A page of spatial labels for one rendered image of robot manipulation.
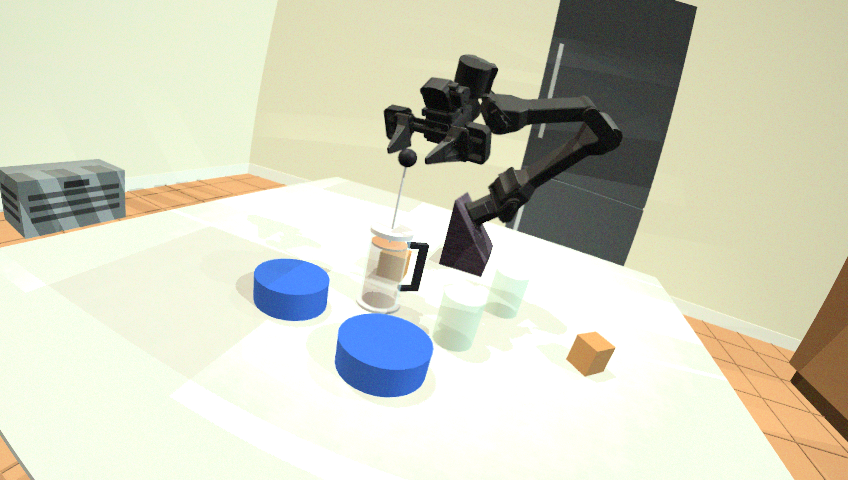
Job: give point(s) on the glass french press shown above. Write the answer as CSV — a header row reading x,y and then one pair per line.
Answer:
x,y
387,256

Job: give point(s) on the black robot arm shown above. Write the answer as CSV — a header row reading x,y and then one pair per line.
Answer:
x,y
507,113

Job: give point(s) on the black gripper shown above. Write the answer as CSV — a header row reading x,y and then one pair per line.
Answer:
x,y
459,141

